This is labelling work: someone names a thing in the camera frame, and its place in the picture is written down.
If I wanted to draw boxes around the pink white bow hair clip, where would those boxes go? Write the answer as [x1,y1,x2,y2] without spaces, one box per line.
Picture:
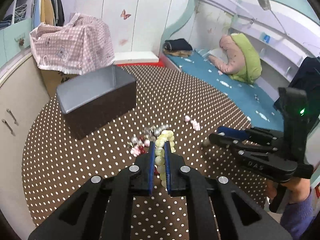
[184,115,201,131]

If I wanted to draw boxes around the pale green bead bracelet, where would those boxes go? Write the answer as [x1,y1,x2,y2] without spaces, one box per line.
[154,129,176,189]

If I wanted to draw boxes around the purple sleeve forearm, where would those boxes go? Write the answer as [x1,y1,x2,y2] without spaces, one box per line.
[280,193,315,239]

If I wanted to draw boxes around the silver pearl jewelry piece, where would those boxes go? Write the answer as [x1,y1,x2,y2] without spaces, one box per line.
[142,124,170,141]

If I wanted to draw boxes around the pink white bead jewelry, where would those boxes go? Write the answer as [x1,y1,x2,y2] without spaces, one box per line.
[128,136,151,157]

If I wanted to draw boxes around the person's right hand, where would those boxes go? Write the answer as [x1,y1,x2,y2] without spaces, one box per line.
[265,175,312,205]

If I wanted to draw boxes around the teal bed mattress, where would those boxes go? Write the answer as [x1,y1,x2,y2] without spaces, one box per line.
[167,51,284,131]

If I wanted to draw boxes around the brown polka dot tablecloth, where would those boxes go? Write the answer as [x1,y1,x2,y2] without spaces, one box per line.
[22,66,265,225]

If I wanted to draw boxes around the pink green body pillow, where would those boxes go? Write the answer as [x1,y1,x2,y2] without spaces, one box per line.
[208,33,262,85]

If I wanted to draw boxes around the dark hanging jacket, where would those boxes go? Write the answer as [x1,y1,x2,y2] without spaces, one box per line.
[289,57,320,118]

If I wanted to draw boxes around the dark folded clothes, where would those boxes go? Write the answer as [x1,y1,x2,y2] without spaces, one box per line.
[163,38,193,57]

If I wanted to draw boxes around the grey metal tin box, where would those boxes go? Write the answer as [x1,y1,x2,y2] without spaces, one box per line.
[56,65,137,140]

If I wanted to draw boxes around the red white storage bench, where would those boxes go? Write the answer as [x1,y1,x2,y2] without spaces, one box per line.
[113,51,165,67]

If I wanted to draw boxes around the brown cardboard box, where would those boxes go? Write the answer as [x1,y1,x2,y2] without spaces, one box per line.
[41,70,77,98]

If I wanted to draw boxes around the pink checkered cloth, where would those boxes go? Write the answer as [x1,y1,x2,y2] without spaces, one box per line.
[29,13,114,75]

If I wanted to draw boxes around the hanging clothes in wardrobe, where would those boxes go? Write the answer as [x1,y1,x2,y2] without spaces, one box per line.
[31,0,65,29]

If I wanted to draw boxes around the beige cabinet with handles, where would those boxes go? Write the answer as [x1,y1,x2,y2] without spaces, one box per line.
[1,52,49,239]

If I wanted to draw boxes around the pink butterfly wall sticker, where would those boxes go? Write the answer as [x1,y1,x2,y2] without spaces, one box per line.
[120,9,131,20]

